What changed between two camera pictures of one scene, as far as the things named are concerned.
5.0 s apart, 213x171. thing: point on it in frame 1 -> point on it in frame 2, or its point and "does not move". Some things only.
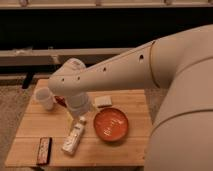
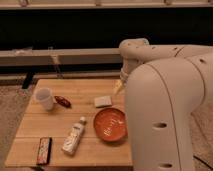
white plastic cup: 46,96 does not move
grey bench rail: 35,55 does not move
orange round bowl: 111,124 does not move
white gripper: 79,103 -> 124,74
